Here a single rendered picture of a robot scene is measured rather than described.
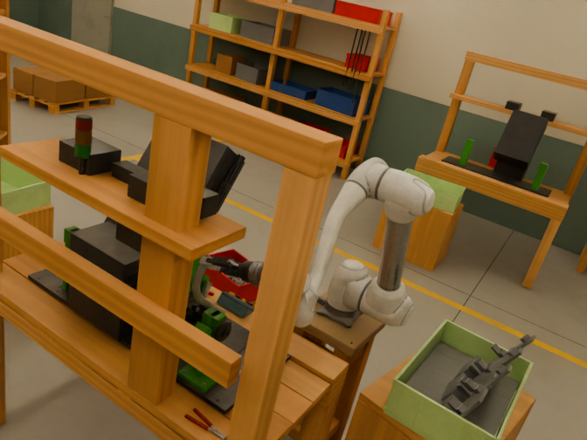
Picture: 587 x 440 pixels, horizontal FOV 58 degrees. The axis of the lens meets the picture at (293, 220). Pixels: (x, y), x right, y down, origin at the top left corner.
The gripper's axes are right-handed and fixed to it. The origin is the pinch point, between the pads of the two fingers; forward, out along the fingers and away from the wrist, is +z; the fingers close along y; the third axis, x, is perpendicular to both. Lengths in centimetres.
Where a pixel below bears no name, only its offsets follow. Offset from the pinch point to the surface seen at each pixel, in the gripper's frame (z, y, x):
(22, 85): 596, -155, -258
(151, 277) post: -6.8, 28.9, 19.2
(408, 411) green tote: -65, -67, 18
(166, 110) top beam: -20, 65, -16
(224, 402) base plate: -17.7, -18.8, 42.0
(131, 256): 22.6, 14.8, 9.1
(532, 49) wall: -14, -323, -462
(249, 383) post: -42, 10, 37
